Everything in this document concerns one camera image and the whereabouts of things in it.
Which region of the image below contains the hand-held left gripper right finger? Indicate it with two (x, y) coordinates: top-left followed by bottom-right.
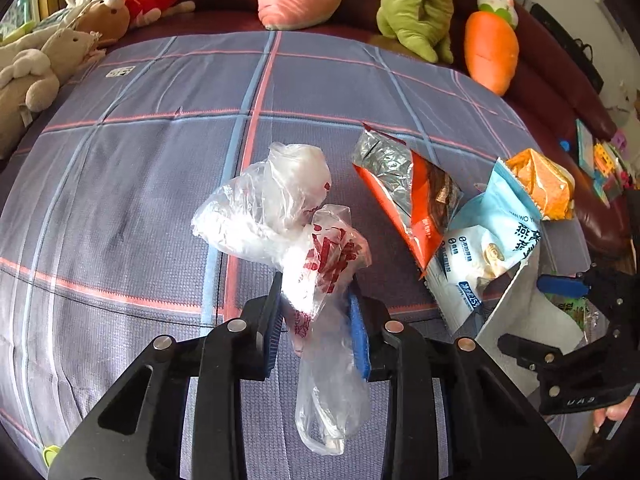
(347, 290), (576, 480)

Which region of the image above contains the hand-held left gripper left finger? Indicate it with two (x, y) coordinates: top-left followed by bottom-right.
(47, 272), (285, 480)

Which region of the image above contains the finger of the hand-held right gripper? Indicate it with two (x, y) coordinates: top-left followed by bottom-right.
(537, 262), (621, 307)
(497, 332), (601, 386)

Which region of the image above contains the green snack wrapper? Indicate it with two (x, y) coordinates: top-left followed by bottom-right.
(550, 294), (608, 346)

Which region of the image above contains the white paper towel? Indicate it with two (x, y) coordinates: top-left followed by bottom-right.
(475, 245), (586, 356)

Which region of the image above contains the light blue snack bag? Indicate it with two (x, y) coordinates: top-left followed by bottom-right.
(425, 157), (543, 336)

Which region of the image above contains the orange-yellow snack bag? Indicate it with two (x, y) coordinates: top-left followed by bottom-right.
(505, 148), (576, 221)

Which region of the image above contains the clear plastic bag red print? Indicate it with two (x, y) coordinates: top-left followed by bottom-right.
(191, 142), (373, 457)

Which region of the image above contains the orange foil-lined snack wrapper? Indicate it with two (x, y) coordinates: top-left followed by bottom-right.
(351, 122), (463, 278)

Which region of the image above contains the person's right hand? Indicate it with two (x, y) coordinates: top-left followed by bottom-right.
(592, 397), (633, 433)

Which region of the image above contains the pile of colourful toys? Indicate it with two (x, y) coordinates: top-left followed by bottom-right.
(592, 127), (636, 208)

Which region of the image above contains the teal children's book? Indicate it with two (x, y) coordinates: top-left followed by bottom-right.
(575, 119), (597, 178)

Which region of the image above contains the dark red leather sofa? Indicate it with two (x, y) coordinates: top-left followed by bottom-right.
(112, 0), (633, 256)

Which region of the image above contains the orange carrot bunny plush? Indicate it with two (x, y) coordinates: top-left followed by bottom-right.
(463, 0), (520, 97)

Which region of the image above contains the black bag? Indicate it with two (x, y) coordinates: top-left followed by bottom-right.
(530, 2), (606, 93)

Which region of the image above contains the green dinosaur plush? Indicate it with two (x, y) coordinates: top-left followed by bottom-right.
(376, 0), (461, 64)

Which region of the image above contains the brown teddy bear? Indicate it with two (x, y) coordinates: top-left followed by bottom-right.
(75, 0), (132, 43)

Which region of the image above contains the beige rabbit plush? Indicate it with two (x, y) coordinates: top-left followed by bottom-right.
(0, 27), (106, 158)
(0, 49), (57, 113)

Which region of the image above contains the window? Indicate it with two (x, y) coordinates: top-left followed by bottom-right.
(0, 0), (56, 43)

